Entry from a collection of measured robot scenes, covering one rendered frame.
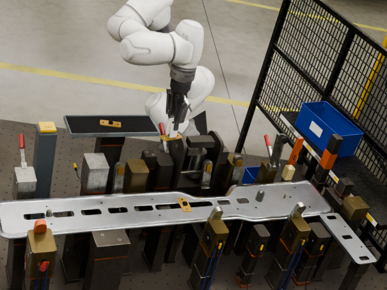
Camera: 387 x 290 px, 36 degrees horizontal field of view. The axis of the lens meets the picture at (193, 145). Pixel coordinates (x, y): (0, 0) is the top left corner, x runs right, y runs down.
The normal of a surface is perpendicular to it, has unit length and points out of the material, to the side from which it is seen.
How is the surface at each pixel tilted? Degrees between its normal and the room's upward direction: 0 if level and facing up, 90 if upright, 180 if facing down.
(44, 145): 90
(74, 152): 0
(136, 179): 90
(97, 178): 90
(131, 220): 0
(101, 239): 0
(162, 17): 93
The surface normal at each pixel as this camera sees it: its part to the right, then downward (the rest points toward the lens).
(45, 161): 0.36, 0.58
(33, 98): 0.22, -0.82
